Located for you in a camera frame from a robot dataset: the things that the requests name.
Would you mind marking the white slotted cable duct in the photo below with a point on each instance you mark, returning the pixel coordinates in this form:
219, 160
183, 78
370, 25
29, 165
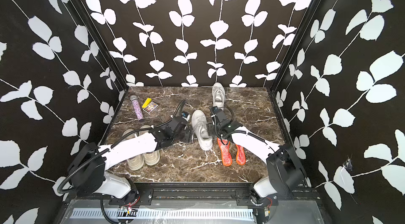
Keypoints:
182, 214

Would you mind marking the yellow wedge block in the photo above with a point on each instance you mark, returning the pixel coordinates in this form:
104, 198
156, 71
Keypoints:
146, 103

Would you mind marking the beige sneaker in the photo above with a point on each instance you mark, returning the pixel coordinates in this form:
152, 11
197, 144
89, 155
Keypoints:
137, 162
150, 158

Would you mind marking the small purple card box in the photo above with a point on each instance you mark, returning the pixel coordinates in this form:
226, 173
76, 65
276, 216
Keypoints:
151, 107

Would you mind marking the purple glitter tube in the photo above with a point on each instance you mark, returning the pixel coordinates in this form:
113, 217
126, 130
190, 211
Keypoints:
137, 107

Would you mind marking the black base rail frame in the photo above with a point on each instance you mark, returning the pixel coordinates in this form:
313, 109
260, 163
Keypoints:
241, 193

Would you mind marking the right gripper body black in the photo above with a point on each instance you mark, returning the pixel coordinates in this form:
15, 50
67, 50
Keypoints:
213, 130

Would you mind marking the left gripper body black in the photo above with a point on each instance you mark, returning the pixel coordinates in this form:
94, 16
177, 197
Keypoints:
185, 136

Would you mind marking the red orange insole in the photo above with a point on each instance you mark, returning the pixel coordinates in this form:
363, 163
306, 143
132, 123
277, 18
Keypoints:
224, 147

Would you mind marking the white sneaker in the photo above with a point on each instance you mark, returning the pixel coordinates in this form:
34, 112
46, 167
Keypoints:
199, 125
219, 97

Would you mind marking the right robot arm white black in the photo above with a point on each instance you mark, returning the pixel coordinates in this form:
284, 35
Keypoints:
284, 168

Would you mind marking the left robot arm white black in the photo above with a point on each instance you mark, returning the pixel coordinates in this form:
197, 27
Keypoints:
88, 172

